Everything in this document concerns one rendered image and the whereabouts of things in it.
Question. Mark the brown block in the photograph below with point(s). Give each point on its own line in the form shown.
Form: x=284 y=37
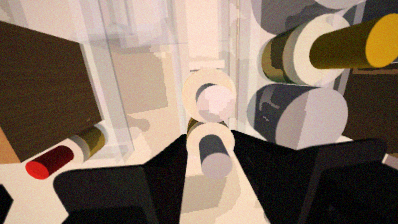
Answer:
x=45 y=92
x=371 y=96

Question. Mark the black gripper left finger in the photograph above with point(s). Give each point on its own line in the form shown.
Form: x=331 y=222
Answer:
x=156 y=186

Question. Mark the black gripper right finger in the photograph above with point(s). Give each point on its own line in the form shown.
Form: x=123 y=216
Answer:
x=285 y=180

